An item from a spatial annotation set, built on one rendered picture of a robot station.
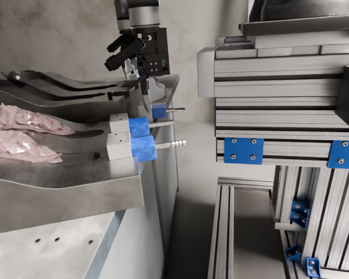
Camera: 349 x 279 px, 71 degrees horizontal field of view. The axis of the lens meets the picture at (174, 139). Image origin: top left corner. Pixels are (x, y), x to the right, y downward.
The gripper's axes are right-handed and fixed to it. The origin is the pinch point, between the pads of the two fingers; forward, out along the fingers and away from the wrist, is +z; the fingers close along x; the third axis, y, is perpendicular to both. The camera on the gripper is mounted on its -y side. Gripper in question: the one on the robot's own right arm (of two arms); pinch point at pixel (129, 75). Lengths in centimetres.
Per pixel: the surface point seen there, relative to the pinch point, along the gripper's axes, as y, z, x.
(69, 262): 41, 5, -93
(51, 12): -171, -47, 148
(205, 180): 28, 85, 41
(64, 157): 30, -1, -80
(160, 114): 35, 3, -48
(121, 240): 34, 23, -75
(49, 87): 0, -6, -50
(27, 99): 4, -5, -62
